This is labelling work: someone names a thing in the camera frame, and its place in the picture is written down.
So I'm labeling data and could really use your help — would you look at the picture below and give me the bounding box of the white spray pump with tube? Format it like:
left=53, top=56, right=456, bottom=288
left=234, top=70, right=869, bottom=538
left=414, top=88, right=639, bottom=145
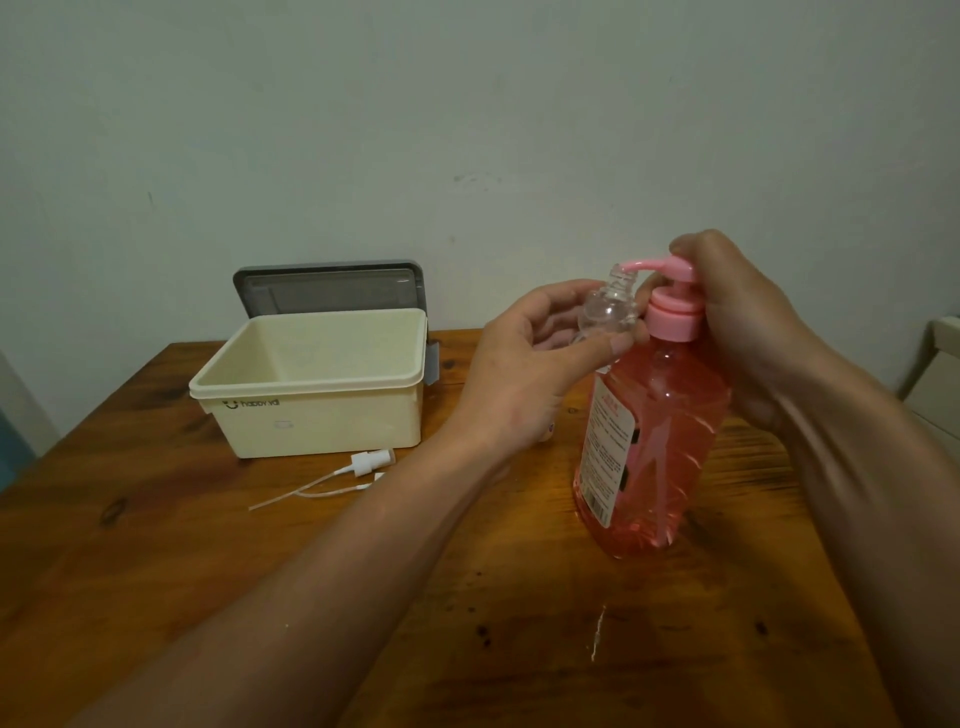
left=248, top=448, right=397, bottom=513

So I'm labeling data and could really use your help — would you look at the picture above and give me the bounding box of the grey transparent box lid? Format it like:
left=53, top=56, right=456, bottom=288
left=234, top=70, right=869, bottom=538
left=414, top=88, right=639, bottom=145
left=232, top=260, right=441, bottom=387

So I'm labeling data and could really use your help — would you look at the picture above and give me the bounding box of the person's left hand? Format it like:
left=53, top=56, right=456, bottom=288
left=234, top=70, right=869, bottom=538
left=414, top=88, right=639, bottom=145
left=444, top=279, right=651, bottom=462

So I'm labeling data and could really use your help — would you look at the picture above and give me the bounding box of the blue object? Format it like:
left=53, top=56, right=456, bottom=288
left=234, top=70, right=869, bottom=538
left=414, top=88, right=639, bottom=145
left=0, top=408, right=37, bottom=492

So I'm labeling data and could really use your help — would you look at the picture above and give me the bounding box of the person's right forearm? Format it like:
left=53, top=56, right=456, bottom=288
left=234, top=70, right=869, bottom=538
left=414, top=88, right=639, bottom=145
left=772, top=352, right=960, bottom=728

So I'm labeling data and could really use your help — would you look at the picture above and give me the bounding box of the person's right hand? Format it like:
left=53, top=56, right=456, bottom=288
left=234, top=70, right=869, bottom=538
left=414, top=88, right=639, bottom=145
left=636, top=229, right=834, bottom=440

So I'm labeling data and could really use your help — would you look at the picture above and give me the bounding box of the person's left forearm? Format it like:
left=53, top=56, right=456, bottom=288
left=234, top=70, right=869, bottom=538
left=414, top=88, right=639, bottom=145
left=71, top=420, right=519, bottom=728

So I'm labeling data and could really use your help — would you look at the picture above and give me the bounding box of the pink pump soap bottle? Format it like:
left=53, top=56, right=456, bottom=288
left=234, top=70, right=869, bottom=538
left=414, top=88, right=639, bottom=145
left=572, top=256, right=732, bottom=561

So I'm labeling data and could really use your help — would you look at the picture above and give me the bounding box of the white furniture piece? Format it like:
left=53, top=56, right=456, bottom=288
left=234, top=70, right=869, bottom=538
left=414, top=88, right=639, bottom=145
left=902, top=315, right=960, bottom=451

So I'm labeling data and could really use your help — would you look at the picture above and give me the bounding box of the cream plastic storage box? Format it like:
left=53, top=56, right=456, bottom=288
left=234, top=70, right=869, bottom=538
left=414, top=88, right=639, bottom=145
left=188, top=308, right=429, bottom=459

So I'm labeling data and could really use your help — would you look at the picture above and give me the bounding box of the small clear plastic bottle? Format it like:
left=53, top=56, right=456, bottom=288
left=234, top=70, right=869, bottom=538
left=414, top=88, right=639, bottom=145
left=576, top=264, right=642, bottom=348

